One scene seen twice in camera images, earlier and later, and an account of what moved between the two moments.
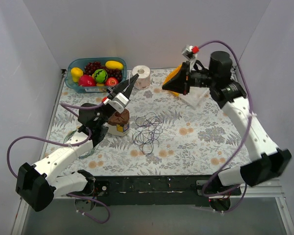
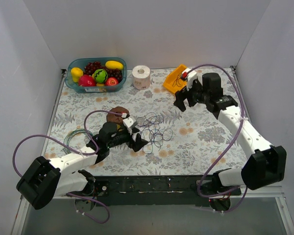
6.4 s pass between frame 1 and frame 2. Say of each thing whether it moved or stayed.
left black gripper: moved
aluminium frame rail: stayed
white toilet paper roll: stayed
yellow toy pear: stayed
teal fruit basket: stayed
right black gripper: moved
